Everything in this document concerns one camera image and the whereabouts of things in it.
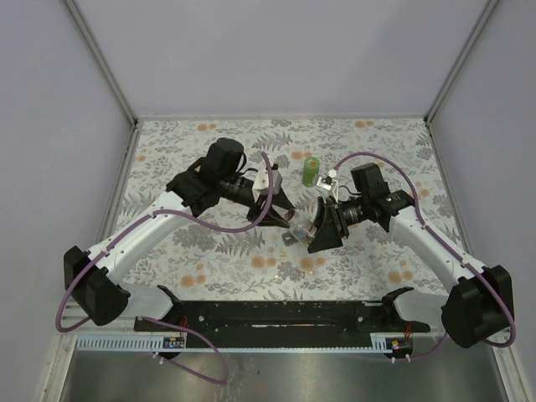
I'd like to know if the right aluminium corner post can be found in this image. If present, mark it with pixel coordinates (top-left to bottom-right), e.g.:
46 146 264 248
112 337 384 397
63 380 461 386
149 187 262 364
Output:
425 0 503 125

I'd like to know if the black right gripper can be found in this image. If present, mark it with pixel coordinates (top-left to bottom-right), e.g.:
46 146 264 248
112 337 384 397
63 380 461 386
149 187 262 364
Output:
303 194 369 253

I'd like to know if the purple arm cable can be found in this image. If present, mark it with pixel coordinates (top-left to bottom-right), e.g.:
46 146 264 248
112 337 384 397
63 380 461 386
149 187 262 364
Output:
55 151 277 384
332 152 517 363

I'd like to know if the aluminium frame rail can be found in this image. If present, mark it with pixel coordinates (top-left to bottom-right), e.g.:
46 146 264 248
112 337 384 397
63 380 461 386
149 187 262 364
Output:
58 301 139 334

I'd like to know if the grey weekly pill organizer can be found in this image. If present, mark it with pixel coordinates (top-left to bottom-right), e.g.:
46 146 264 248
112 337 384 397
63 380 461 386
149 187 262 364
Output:
281 233 299 246

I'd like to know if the floral table mat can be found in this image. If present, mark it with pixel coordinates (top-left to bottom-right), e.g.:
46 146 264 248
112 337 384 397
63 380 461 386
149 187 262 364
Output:
116 118 461 300

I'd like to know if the white cable duct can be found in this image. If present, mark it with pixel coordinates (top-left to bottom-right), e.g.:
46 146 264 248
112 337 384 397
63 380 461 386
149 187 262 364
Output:
76 328 393 353

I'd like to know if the left aluminium corner post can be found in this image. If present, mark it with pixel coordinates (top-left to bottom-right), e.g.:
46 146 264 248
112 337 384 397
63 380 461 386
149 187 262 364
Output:
62 0 139 126

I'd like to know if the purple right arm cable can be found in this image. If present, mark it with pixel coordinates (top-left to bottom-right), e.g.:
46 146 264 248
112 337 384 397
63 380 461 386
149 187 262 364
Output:
332 152 517 363

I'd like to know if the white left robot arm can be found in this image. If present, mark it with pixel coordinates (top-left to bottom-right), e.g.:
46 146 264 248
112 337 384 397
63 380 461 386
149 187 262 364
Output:
55 137 293 332

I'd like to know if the aluminium corner post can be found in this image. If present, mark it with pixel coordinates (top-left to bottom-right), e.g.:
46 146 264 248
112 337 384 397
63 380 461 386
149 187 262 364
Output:
62 0 139 126
425 0 503 125

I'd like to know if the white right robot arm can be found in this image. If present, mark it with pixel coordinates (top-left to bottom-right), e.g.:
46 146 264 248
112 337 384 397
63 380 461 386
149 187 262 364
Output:
307 163 514 348

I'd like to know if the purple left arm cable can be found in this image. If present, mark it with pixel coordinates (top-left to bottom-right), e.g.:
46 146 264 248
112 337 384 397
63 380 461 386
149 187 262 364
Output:
55 151 277 384

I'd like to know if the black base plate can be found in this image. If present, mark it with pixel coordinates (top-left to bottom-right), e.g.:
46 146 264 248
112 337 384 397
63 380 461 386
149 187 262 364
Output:
133 299 431 348

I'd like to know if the green pill bottle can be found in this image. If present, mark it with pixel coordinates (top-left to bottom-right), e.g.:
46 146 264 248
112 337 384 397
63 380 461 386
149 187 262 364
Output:
301 168 318 187

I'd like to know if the green bottle cap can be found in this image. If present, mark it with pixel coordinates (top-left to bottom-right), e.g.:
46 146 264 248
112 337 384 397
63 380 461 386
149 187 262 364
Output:
303 157 321 173

